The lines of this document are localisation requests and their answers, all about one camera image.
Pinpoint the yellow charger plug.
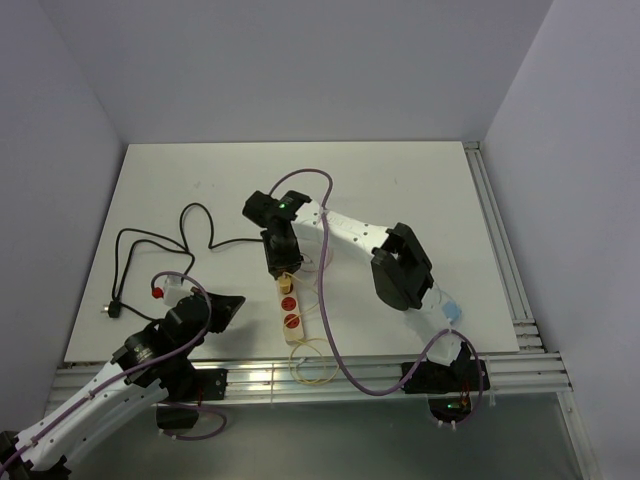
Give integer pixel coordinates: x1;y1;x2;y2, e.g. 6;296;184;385
278;273;293;295

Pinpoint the beige red power strip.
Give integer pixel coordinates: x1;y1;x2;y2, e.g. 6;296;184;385
276;279;305;346

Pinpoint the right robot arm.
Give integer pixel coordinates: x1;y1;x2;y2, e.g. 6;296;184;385
242;190;435;316

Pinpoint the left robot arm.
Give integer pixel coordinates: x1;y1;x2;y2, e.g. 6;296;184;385
1;292;246;479

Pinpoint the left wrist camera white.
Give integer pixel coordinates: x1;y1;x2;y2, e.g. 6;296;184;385
151;275;191;308

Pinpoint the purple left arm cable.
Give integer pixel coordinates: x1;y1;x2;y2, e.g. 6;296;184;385
0;271;229;471

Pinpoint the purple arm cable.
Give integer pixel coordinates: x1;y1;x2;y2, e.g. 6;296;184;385
269;168;485;426
0;271;229;471

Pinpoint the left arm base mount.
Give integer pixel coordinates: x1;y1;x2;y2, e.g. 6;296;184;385
155;368;228;442

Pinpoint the black power strip cord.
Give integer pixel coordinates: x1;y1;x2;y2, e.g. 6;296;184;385
99;201;266;322

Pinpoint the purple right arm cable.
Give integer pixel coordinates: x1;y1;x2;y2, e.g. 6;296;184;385
269;168;485;426

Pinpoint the aluminium right side rail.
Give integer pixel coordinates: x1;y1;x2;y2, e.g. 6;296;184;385
463;142;546;354

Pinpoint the aluminium front rail frame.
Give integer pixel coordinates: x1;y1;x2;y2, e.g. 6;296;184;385
49;352;574;406

